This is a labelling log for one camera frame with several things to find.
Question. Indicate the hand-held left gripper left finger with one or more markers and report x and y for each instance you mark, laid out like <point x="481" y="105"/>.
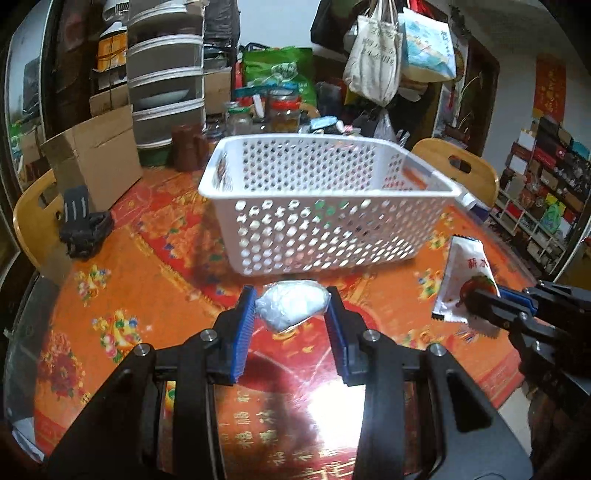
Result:
<point x="242" y="337"/>

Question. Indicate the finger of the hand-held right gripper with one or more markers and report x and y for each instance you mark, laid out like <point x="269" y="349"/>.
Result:
<point x="517" y="296"/>
<point x="489" y="307"/>

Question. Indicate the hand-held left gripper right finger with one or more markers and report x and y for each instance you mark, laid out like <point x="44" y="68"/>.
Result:
<point x="337" y="337"/>

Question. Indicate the white red-print snack packet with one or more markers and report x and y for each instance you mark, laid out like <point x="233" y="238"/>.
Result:
<point x="461" y="277"/>

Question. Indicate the white perforated plastic basket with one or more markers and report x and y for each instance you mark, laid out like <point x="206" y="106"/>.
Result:
<point x="323" y="230"/>

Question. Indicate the green plastic bag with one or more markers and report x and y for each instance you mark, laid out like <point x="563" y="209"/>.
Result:
<point x="330" y="212"/>

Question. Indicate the blue white paper bag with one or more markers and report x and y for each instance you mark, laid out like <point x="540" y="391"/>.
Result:
<point x="473" y="205"/>

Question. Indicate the white shelf of boxes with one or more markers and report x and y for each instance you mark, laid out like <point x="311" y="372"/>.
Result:
<point x="540" y="194"/>

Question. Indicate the red floral tablecloth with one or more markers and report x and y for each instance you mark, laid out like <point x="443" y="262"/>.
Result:
<point x="152" y="258"/>

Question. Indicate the dark brown container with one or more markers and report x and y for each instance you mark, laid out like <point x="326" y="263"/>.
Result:
<point x="187" y="147"/>

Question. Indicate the clear knotted plastic bag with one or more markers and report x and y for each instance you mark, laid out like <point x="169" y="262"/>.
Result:
<point x="385" y="127"/>

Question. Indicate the blue packet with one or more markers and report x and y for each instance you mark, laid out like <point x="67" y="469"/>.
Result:
<point x="323" y="122"/>

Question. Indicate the green-lid glass jar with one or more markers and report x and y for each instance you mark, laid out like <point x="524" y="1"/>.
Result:
<point x="239" y="120"/>

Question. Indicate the dark wooden door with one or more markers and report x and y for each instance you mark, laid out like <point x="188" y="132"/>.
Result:
<point x="478" y="78"/>

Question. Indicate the red-lid glass jar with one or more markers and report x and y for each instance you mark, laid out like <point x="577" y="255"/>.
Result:
<point x="284" y="115"/>

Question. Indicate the open cardboard box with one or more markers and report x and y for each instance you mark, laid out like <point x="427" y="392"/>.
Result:
<point x="92" y="157"/>

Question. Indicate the brown cardboard box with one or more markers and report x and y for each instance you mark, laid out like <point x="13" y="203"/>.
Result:
<point x="217" y="90"/>

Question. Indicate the blue illustrated tote bag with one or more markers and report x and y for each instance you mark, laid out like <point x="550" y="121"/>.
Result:
<point x="427" y="50"/>

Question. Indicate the green shopping bag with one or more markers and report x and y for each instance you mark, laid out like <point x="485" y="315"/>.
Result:
<point x="281" y="69"/>

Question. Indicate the beige canvas tote bag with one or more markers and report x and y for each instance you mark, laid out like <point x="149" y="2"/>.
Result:
<point x="374" y="60"/>

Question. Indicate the black hanging bag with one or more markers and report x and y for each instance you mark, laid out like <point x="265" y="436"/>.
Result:
<point x="328" y="23"/>

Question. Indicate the orange cardboard box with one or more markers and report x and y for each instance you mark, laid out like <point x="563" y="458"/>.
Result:
<point x="111" y="50"/>

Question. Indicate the large black bag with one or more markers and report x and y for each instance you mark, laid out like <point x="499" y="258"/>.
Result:
<point x="221" y="18"/>

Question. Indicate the dark glass-door cabinet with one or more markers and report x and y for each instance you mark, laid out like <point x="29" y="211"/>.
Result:
<point x="27" y="92"/>

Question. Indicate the red wall scroll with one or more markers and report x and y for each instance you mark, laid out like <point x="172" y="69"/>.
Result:
<point x="549" y="87"/>

